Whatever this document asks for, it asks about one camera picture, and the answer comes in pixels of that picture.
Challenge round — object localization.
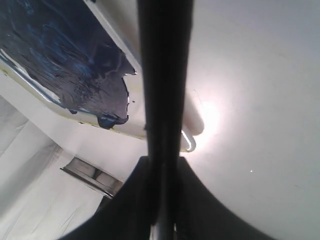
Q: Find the metal table bracket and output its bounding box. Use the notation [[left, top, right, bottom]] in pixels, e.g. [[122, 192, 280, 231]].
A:
[[60, 157, 123, 199]]

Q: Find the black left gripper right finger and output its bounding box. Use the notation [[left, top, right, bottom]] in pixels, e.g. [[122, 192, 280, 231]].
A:
[[172, 156, 320, 240]]

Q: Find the white backdrop curtain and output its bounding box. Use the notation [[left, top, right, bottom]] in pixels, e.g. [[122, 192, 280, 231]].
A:
[[0, 98, 103, 240]]

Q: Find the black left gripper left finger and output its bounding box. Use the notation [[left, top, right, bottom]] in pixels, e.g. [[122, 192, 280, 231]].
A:
[[61, 156, 151, 240]]

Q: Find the white paint tray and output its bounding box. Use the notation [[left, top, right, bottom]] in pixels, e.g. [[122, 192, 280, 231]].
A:
[[0, 0, 206, 153]]

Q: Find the black paintbrush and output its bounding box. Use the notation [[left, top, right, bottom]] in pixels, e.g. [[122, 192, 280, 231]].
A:
[[137, 0, 194, 240]]

